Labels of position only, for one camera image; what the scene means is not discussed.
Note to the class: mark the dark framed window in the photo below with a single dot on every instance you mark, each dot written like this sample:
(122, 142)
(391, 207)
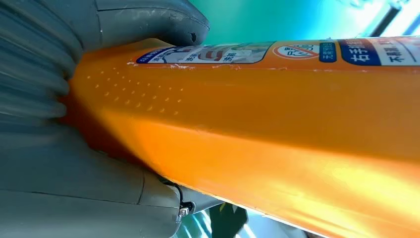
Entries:
(388, 19)

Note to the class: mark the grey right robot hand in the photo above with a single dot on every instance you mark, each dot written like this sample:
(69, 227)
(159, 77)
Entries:
(82, 203)

